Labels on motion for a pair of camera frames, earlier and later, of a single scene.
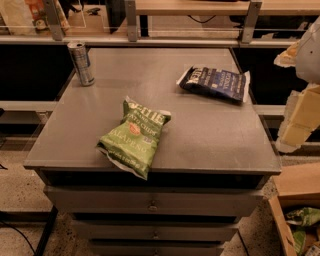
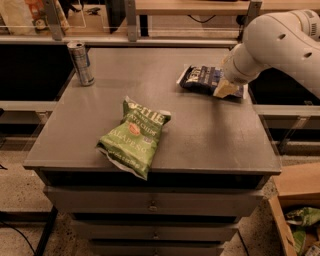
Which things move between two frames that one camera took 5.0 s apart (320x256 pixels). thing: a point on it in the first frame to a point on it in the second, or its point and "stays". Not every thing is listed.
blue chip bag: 233,85 stays
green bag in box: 304,216 stays
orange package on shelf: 38,14 stays
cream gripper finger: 288,58 to 226,60
